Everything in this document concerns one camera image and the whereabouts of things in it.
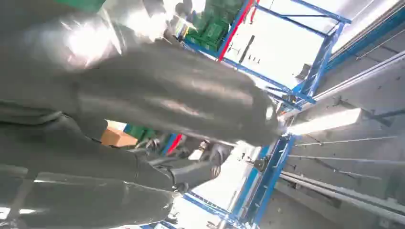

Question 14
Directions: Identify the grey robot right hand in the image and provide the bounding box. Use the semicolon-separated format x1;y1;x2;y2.
0;0;282;229

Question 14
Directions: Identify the cardboard box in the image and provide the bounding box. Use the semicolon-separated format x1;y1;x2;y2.
100;120;139;148

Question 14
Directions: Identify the green plastic crate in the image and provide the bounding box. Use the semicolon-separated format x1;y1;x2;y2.
185;0;245;52

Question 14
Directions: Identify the blue metal shelf rack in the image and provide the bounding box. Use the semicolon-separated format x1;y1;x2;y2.
139;0;352;229

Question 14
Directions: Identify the white ceiling light tube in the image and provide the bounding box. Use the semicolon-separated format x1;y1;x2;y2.
286;107;363;136

